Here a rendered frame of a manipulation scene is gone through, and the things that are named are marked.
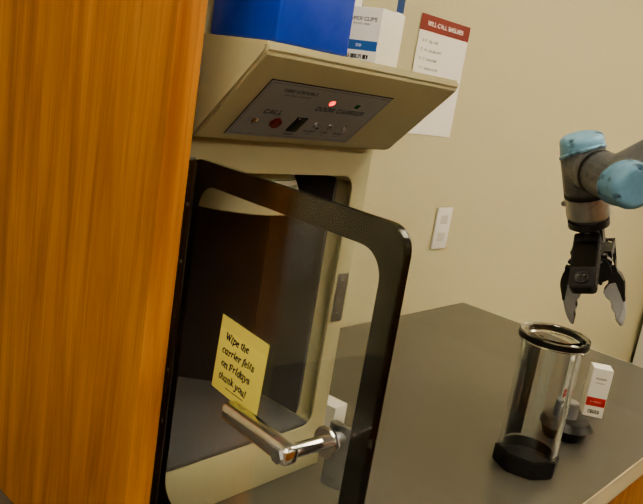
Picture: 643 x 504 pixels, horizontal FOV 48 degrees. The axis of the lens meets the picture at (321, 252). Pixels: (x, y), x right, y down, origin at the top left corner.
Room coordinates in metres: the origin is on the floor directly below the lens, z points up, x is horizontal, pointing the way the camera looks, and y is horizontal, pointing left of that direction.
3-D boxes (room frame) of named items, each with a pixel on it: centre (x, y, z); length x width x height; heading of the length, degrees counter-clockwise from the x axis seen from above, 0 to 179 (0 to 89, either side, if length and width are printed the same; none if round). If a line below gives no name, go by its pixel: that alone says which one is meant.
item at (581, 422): (1.21, -0.49, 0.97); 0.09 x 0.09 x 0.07
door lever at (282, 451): (0.55, 0.01, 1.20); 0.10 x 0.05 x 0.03; 43
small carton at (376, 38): (0.86, -0.02, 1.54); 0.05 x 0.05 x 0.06; 57
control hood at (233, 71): (0.82, 0.01, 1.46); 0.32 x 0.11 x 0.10; 139
